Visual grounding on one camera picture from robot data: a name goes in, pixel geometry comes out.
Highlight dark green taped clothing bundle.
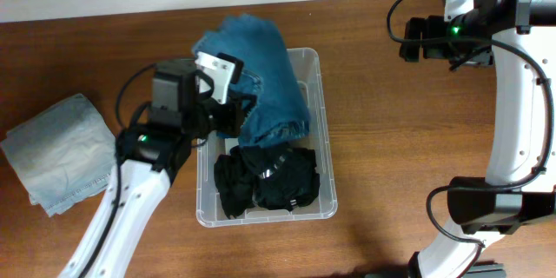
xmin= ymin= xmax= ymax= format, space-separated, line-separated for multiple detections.
xmin=244 ymin=142 xmax=320 ymax=211

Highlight right black cable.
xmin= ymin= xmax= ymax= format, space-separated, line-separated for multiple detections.
xmin=385 ymin=0 xmax=556 ymax=248

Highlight black taped clothing bundle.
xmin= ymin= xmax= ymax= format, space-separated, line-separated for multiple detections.
xmin=214 ymin=146 xmax=277 ymax=219

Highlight left black cable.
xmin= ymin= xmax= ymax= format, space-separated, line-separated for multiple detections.
xmin=77 ymin=63 xmax=157 ymax=278

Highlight light grey jeans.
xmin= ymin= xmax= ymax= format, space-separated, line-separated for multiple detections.
xmin=1 ymin=94 xmax=115 ymax=217

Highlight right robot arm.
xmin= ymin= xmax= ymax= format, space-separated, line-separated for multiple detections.
xmin=399 ymin=0 xmax=555 ymax=277

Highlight white label in container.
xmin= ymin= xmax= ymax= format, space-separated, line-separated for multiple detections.
xmin=224 ymin=138 xmax=239 ymax=154

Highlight clear plastic storage container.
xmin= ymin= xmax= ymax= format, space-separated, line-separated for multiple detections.
xmin=196 ymin=48 xmax=338 ymax=228

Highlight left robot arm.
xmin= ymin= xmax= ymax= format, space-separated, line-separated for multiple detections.
xmin=60 ymin=53 xmax=245 ymax=277

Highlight black cable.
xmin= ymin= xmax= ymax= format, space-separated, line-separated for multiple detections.
xmin=385 ymin=0 xmax=556 ymax=248
xmin=77 ymin=63 xmax=157 ymax=278

